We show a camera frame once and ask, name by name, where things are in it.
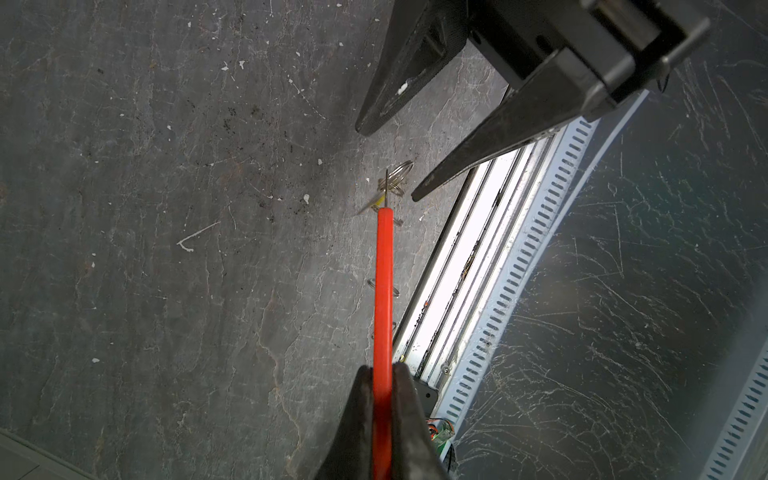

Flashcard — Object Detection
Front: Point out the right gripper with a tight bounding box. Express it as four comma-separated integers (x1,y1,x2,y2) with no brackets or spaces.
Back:
355,0,711,202

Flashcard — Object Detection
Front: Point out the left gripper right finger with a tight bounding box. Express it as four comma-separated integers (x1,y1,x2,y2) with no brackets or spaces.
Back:
391,362,450,480

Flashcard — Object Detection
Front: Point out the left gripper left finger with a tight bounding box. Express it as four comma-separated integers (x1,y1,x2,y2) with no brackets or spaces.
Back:
315,366,374,480

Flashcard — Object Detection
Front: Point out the metal keyring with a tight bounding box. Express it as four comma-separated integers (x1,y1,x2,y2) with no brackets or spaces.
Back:
378,160,414,197

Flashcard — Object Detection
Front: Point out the yellow tagged key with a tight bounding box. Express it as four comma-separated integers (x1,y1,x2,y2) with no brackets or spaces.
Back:
357,188,405,215

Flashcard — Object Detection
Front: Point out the slotted cable duct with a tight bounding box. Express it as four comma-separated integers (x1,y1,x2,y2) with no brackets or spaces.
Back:
435,90,649,430

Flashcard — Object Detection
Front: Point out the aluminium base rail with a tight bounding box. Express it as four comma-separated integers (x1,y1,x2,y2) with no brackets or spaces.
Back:
394,131,563,389

